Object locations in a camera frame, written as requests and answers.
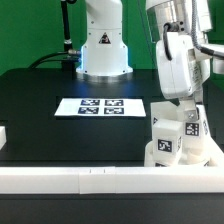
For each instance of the white front fence bar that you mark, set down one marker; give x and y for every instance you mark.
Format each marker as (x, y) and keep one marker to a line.
(110, 180)

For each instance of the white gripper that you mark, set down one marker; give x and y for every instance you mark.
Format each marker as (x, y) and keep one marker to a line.
(182, 69)

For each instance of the white left fence piece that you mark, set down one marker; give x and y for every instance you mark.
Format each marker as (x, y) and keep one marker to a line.
(2, 136)

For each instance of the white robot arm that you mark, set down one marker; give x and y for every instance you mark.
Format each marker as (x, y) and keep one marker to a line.
(179, 30)

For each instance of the white marker sheet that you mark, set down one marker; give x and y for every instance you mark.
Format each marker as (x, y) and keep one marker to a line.
(97, 107)

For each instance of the white round stool seat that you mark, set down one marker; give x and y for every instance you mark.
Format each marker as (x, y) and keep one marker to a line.
(185, 159)

